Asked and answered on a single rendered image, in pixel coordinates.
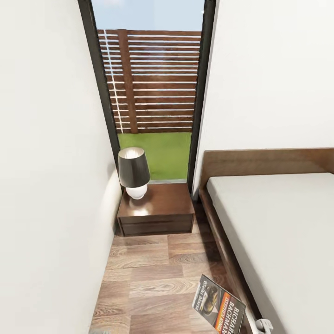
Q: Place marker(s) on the table lamp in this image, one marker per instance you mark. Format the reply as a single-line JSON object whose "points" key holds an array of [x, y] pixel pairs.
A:
{"points": [[134, 173]]}

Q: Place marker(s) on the bed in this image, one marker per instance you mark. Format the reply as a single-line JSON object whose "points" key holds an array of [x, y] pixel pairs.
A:
{"points": [[271, 212]]}

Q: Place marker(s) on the hardback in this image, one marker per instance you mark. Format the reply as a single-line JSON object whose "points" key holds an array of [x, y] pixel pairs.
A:
{"points": [[221, 309]]}

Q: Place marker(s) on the nightstand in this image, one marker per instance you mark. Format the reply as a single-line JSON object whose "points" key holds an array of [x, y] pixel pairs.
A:
{"points": [[164, 209]]}

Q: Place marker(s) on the fixed window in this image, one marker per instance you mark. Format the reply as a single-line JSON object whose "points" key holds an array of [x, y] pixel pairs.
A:
{"points": [[150, 59]]}

